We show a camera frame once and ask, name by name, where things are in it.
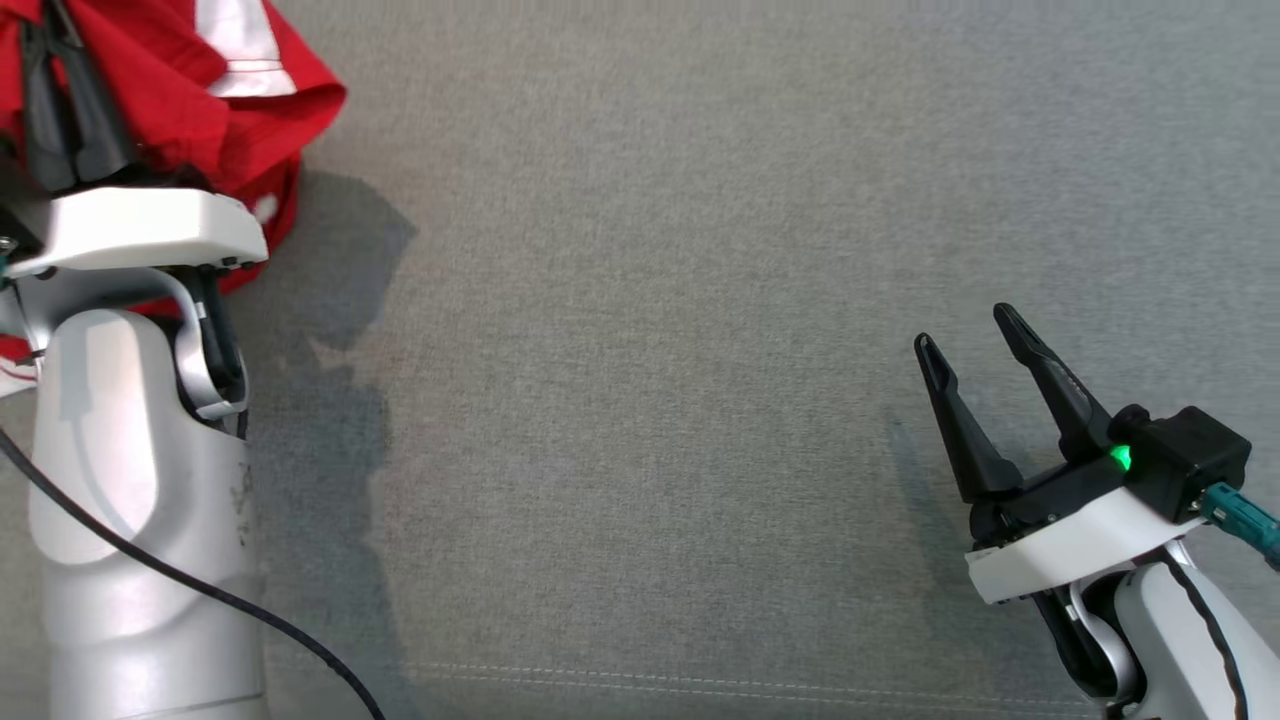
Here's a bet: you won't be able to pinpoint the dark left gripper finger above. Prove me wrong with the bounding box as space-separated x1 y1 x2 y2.
50 0 136 183
18 20 79 193

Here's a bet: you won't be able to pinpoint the black right cable teal plug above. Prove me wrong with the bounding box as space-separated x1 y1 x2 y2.
1160 483 1280 720

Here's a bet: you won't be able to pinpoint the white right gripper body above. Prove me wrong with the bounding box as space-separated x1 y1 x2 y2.
965 450 1206 606

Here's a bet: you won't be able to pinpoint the red shorts with white stripes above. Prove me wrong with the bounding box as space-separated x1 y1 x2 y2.
0 0 348 319

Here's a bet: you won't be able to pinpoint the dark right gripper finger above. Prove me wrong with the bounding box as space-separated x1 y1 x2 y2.
993 303 1116 466
913 333 1023 504

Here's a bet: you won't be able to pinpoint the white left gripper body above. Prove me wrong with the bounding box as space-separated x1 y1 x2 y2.
0 185 269 281

